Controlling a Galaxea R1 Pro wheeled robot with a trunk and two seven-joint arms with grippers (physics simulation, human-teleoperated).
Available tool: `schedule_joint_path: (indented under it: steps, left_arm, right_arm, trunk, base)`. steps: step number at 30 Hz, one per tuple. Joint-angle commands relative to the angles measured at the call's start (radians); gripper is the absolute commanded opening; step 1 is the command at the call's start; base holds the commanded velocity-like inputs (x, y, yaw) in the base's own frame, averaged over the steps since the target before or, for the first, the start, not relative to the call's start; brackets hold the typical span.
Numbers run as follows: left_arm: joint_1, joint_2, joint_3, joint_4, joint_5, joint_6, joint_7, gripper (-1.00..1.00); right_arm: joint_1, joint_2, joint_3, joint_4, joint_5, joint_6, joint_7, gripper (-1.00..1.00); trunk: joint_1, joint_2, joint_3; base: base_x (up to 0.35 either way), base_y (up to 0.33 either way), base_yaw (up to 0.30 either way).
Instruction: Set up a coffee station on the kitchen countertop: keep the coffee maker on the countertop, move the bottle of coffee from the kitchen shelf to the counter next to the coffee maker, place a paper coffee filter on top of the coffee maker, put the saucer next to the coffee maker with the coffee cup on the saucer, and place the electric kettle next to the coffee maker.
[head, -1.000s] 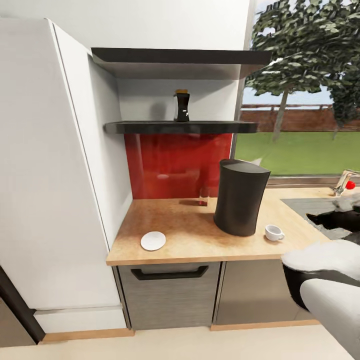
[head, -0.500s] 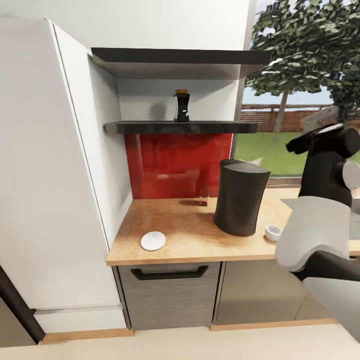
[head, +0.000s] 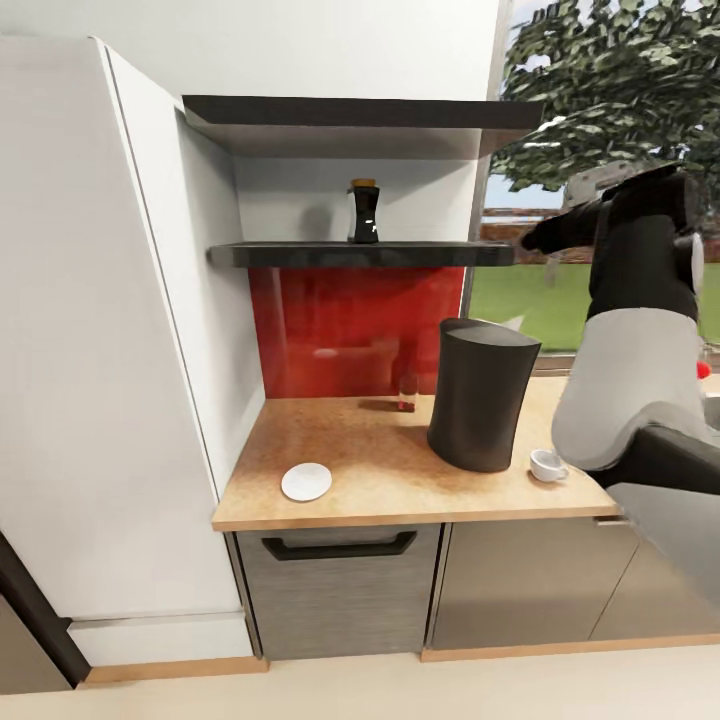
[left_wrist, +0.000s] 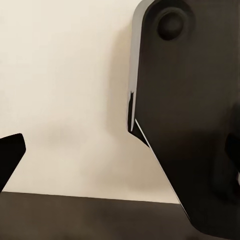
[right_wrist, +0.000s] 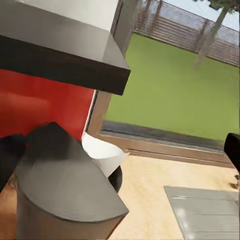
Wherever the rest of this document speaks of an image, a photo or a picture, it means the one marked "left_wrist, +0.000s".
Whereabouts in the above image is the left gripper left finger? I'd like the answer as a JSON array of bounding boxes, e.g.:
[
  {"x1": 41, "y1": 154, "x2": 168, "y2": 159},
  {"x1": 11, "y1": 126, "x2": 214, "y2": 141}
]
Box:
[{"x1": 0, "y1": 133, "x2": 26, "y2": 193}]

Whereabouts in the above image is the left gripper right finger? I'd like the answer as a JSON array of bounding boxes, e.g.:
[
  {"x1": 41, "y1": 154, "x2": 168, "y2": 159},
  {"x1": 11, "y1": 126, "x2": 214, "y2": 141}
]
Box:
[{"x1": 224, "y1": 133, "x2": 240, "y2": 173}]

